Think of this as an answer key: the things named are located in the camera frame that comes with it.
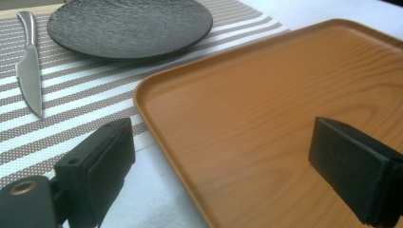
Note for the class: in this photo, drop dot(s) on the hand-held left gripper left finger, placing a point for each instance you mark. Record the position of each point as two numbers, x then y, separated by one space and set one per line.
95 171

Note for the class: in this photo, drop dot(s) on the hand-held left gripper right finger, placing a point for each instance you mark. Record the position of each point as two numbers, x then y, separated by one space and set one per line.
355 164

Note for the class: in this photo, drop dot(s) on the striped woven placemat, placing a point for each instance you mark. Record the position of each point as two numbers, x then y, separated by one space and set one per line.
85 91

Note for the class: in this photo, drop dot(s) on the brown wood-grain tray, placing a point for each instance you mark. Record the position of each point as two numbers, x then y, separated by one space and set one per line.
253 104

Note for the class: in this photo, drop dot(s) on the silver steak knife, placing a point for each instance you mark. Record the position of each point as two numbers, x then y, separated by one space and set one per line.
29 69

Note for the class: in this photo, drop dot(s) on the black textured round plate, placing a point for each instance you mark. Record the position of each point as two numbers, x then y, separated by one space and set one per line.
130 28

